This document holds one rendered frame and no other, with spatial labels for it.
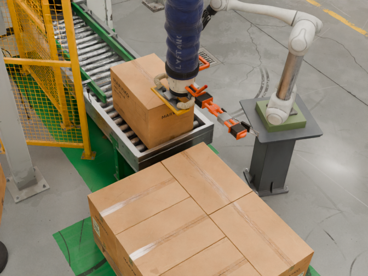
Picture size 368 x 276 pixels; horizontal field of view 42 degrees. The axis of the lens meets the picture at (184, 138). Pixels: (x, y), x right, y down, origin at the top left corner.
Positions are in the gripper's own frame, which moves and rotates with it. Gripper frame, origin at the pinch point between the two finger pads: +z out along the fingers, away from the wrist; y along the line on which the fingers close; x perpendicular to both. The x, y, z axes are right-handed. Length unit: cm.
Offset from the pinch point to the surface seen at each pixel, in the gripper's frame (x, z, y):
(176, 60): 10.2, 6.3, -40.5
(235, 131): -31, 0, -83
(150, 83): -1, 55, -5
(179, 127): -37, 66, -21
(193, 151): -52, 68, -35
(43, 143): 30, 178, 10
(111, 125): 3, 102, -14
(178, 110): -11, 31, -51
